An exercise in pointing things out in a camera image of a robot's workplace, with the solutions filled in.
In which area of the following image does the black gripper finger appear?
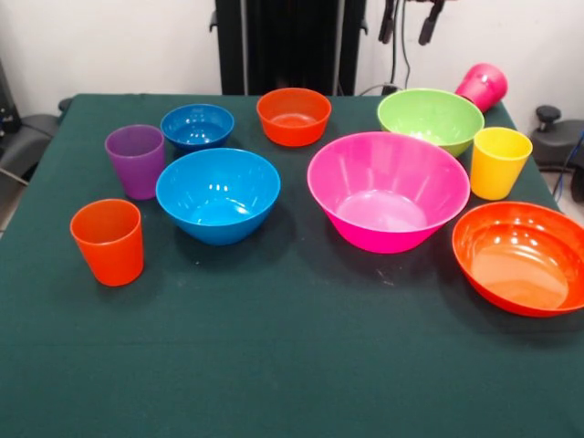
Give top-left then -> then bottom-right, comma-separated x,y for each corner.
418,0 -> 445,47
378,0 -> 398,46

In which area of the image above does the green bowl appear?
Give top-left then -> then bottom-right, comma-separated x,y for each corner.
376,88 -> 485,159

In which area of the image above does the pink cup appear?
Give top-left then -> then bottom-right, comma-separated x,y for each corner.
454,62 -> 509,114

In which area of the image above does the small orange bowl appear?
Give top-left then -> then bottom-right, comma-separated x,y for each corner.
255,87 -> 333,148

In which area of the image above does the yellow cup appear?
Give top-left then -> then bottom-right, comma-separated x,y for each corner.
469,127 -> 534,202

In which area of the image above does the large pink bowl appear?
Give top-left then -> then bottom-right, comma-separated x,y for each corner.
306,130 -> 472,255

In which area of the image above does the small dark blue bowl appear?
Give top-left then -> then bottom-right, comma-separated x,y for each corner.
160,103 -> 235,154

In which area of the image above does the light blue bowl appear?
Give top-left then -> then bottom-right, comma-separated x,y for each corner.
155,147 -> 282,246

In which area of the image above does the large shallow orange bowl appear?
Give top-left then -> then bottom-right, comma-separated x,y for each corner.
451,201 -> 584,318

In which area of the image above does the purple cup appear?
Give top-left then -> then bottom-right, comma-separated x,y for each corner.
104,124 -> 166,201

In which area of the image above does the dark green table cloth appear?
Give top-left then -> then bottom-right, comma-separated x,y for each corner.
0,93 -> 584,438

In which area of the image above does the orange cup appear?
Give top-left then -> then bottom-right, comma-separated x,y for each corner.
69,198 -> 145,287

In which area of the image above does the black hanging cable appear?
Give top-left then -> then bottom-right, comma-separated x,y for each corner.
399,0 -> 412,90

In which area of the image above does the black pedestal leg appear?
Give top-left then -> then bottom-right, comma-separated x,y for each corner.
530,105 -> 584,204
0,98 -> 74,186

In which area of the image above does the blue cable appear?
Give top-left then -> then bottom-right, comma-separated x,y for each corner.
553,130 -> 584,198

